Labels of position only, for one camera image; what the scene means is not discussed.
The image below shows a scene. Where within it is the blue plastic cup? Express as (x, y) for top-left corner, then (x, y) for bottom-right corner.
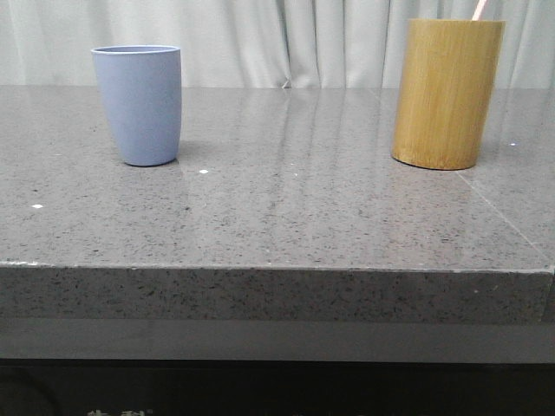
(91, 45), (182, 166)

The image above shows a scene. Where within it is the pink chopstick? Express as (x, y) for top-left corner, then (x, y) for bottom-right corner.
(471, 0), (487, 21)

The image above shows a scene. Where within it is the bamboo cylinder holder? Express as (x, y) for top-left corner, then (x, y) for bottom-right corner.
(391, 18), (505, 171)

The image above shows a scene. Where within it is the pale grey curtain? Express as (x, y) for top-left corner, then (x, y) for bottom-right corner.
(0, 0), (555, 90)

